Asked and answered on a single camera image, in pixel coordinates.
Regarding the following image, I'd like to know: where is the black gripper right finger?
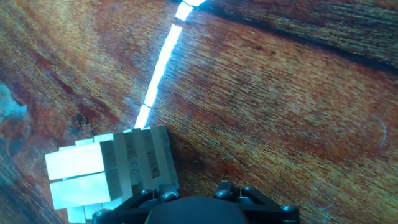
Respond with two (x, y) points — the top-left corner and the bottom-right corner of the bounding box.
(213, 181), (300, 224)

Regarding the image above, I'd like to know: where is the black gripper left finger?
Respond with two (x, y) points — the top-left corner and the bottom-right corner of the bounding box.
(92, 183), (180, 224)

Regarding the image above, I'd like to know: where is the wooden Jenga block tower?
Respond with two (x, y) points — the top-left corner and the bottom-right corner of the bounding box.
(45, 125), (180, 224)

